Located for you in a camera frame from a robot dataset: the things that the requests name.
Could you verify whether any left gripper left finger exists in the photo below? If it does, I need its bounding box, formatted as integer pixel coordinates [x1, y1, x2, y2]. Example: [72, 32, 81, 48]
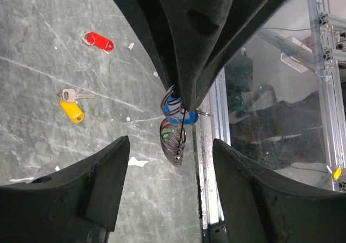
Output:
[1, 136, 130, 242]

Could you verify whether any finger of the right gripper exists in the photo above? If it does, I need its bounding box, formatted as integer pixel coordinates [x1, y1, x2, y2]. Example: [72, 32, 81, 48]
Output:
[113, 0, 181, 97]
[151, 0, 286, 111]

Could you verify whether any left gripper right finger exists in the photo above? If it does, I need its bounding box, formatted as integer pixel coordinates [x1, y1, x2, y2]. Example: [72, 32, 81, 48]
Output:
[212, 139, 345, 242]

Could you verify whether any blue tag key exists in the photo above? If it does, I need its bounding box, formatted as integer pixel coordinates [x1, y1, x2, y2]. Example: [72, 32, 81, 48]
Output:
[161, 96, 212, 125]

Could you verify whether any green key tag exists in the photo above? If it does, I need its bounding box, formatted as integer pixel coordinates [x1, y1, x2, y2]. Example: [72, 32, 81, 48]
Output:
[162, 127, 173, 139]

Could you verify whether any large keyring yellow handle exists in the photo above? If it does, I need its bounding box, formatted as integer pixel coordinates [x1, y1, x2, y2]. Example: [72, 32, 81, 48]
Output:
[159, 85, 187, 167]

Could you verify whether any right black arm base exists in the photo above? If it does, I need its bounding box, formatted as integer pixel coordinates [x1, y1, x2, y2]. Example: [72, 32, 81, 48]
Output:
[202, 221, 229, 243]

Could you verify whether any red tag key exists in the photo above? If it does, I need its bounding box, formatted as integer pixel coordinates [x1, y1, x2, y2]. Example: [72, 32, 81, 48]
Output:
[81, 31, 115, 55]

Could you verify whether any yellow tag key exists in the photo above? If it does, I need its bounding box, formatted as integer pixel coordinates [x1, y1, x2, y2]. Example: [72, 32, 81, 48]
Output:
[57, 88, 96, 123]

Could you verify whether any aluminium frame rail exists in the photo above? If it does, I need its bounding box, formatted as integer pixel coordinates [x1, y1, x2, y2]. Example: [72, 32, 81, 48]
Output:
[193, 67, 232, 243]

